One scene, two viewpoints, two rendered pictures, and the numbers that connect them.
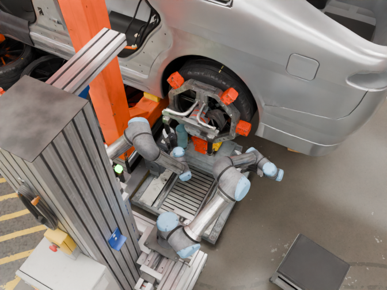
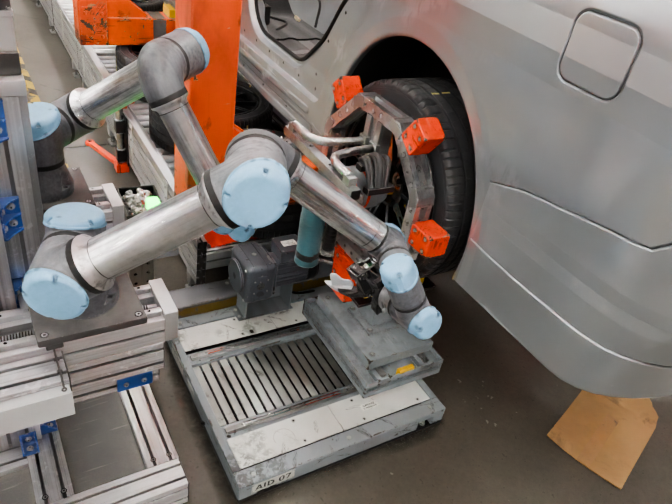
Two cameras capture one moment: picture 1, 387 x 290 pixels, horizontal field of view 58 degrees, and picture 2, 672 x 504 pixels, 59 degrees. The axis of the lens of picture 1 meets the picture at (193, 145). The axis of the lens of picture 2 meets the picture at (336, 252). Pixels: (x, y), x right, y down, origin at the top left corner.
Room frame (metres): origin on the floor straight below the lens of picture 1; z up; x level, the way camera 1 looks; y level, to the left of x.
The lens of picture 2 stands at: (0.14, -0.78, 1.75)
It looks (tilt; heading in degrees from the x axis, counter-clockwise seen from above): 35 degrees down; 26
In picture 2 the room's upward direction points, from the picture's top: 11 degrees clockwise
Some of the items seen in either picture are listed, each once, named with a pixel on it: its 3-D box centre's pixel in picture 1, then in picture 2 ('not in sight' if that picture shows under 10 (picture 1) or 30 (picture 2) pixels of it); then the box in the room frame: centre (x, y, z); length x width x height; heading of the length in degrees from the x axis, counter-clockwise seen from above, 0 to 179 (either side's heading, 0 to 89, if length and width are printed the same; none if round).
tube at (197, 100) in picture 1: (182, 102); (330, 123); (1.64, 0.07, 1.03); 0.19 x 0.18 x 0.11; 153
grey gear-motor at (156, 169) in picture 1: (165, 153); (281, 278); (1.76, 0.25, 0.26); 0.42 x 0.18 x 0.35; 153
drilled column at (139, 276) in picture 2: not in sight; (138, 266); (1.46, 0.74, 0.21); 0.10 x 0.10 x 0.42; 63
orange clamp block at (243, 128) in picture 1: (243, 128); (428, 238); (1.56, -0.35, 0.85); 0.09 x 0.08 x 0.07; 63
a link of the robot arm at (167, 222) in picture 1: (168, 225); (76, 237); (0.77, 0.14, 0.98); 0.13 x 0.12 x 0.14; 41
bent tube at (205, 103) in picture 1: (208, 113); (364, 152); (1.55, -0.10, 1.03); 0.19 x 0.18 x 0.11; 153
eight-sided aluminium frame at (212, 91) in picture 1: (203, 113); (369, 185); (1.70, -0.07, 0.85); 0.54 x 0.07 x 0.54; 63
